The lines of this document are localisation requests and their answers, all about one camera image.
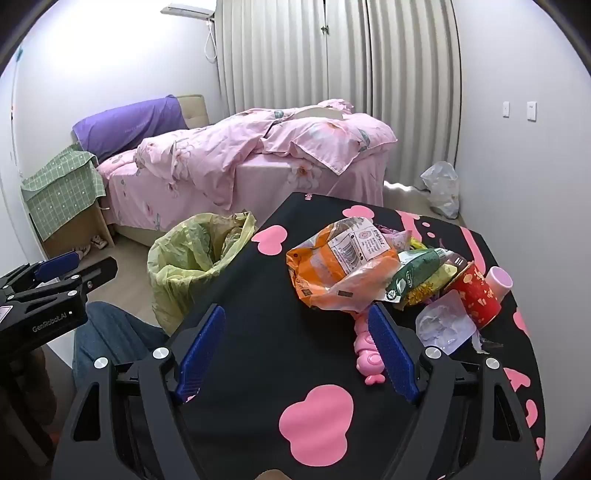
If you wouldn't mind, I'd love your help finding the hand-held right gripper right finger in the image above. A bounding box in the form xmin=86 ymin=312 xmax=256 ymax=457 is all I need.
xmin=367 ymin=302 xmax=541 ymax=480

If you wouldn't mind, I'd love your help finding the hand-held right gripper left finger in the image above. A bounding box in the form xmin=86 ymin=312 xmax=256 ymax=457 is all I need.
xmin=51 ymin=302 xmax=227 ymax=480

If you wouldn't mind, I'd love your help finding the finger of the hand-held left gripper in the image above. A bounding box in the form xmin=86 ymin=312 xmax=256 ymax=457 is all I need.
xmin=0 ymin=251 xmax=80 ymax=296
xmin=10 ymin=257 xmax=118 ymax=308

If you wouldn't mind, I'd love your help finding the clear plastic wrapper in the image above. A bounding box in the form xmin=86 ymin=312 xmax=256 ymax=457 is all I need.
xmin=416 ymin=292 xmax=476 ymax=355

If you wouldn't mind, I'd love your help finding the green snack packet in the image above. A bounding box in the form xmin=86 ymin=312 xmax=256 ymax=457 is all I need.
xmin=385 ymin=248 xmax=458 ymax=303

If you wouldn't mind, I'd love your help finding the torn wrapper scrap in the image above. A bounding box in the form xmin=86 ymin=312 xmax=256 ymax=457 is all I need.
xmin=471 ymin=330 xmax=504 ymax=355

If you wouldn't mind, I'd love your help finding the bin with yellow bag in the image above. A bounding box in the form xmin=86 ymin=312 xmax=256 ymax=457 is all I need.
xmin=147 ymin=211 xmax=257 ymax=335

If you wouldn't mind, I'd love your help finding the orange snack bag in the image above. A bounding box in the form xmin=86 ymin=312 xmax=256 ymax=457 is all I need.
xmin=285 ymin=217 xmax=402 ymax=311

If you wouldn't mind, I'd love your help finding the red paper cup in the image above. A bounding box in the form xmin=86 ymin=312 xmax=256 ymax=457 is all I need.
xmin=445 ymin=261 xmax=503 ymax=329

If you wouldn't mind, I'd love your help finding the pink caterpillar toy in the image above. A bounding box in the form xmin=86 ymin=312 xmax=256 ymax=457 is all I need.
xmin=353 ymin=305 xmax=386 ymax=386

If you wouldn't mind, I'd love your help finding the wooden nightstand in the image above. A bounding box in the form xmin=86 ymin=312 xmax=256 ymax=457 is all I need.
xmin=30 ymin=196 xmax=116 ymax=247

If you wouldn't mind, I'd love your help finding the person's leg in jeans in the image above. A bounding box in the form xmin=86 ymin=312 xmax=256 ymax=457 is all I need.
xmin=73 ymin=301 xmax=169 ymax=384

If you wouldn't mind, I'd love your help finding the green checked cloth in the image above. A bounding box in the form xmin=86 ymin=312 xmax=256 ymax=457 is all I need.
xmin=21 ymin=144 xmax=107 ymax=243

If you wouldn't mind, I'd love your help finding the black pink printed tablecloth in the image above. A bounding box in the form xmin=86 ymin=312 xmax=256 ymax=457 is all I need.
xmin=175 ymin=191 xmax=548 ymax=480

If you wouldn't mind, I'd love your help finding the pink plastic cup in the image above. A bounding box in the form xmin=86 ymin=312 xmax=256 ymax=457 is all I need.
xmin=485 ymin=266 xmax=513 ymax=296

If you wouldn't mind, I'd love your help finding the purple pillow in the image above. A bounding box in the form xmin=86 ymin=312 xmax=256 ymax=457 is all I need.
xmin=72 ymin=95 xmax=190 ymax=158

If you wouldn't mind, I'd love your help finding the white plastic bag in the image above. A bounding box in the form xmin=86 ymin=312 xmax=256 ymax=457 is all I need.
xmin=419 ymin=161 xmax=461 ymax=220

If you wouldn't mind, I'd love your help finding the bed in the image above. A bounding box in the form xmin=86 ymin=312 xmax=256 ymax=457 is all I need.
xmin=71 ymin=95 xmax=398 ymax=247

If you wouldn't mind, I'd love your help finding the beige headboard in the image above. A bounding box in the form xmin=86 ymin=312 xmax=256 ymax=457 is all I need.
xmin=177 ymin=95 xmax=206 ymax=130

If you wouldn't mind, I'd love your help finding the pink floral duvet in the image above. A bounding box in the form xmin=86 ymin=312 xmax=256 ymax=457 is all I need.
xmin=134 ymin=98 xmax=398 ymax=208

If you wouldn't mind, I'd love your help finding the white air conditioner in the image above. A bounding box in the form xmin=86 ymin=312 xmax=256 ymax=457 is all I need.
xmin=161 ymin=2 xmax=218 ymax=19

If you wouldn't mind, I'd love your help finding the white pleated curtain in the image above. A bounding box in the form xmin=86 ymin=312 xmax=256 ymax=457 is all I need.
xmin=215 ymin=0 xmax=462 ymax=190

